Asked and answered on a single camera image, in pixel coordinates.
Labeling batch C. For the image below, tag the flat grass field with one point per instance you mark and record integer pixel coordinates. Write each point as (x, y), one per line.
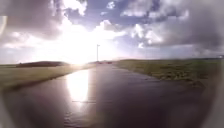
(26, 75)

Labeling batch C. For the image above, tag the wet dark asphalt road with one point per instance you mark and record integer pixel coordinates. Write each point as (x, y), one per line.
(116, 96)

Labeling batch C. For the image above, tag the low dark hill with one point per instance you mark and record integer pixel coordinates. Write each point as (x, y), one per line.
(41, 63)

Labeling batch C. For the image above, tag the tall thin pole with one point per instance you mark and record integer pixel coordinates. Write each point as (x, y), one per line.
(97, 52)

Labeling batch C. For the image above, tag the green grass verge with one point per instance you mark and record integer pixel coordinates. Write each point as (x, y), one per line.
(166, 68)

